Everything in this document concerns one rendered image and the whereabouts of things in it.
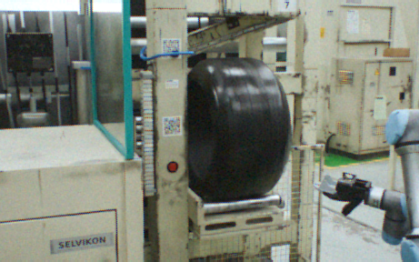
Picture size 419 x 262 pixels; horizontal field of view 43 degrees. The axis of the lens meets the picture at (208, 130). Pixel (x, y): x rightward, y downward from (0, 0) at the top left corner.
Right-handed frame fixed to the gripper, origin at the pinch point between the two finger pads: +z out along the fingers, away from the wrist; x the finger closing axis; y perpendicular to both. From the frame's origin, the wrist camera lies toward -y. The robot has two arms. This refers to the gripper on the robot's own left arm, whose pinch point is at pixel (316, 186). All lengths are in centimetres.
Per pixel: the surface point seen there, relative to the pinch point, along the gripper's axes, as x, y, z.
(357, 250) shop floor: -138, -159, 12
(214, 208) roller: 20.9, -6.9, 33.4
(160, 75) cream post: 12, 42, 58
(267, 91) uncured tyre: -4.3, 34.1, 21.9
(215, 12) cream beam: -34, 50, 59
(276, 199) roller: 0.7, -11.3, 16.0
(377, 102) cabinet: -441, -202, 72
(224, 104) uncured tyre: 9.9, 33.8, 32.2
